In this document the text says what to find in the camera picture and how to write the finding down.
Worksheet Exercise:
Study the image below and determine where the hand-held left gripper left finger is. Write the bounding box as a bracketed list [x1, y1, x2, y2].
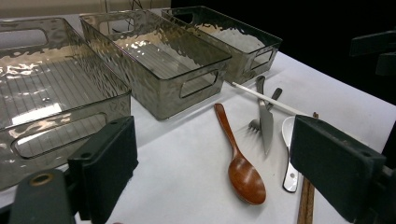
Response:
[67, 115, 139, 224]

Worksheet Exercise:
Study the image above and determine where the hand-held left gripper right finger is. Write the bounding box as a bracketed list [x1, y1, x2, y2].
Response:
[289, 115, 387, 224]

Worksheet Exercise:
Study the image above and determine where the brown wooden chopstick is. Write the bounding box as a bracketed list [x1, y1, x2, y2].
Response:
[296, 111, 320, 224]

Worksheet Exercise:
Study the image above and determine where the steel table knife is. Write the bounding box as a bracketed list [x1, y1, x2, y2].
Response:
[255, 75, 275, 157]

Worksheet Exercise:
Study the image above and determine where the brown wooden spoon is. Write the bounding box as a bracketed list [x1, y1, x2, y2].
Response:
[213, 102, 267, 206]

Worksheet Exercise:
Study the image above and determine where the smoky transparent plastic bin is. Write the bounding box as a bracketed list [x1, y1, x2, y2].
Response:
[0, 17, 133, 192]
[78, 8, 233, 121]
[162, 5, 284, 86]

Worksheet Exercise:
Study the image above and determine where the steel fork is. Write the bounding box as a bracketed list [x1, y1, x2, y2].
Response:
[247, 87, 284, 134]

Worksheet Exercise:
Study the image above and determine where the white chopstick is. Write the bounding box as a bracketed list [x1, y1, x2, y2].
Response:
[232, 81, 309, 118]

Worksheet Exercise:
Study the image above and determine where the light wooden bench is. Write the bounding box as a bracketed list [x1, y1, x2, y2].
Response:
[0, 0, 172, 20]

